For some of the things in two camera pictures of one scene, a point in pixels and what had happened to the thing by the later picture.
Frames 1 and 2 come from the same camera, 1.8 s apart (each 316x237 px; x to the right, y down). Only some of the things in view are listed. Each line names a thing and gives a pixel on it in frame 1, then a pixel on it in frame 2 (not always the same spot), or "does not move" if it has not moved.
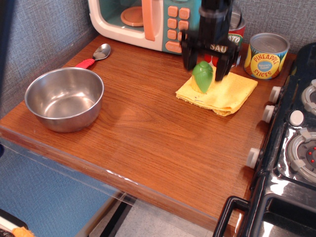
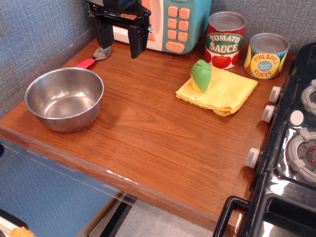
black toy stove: (281, 200) does not move
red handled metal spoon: (100, 52) does not move
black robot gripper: (213, 36) → (123, 13)
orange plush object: (22, 232) does not move
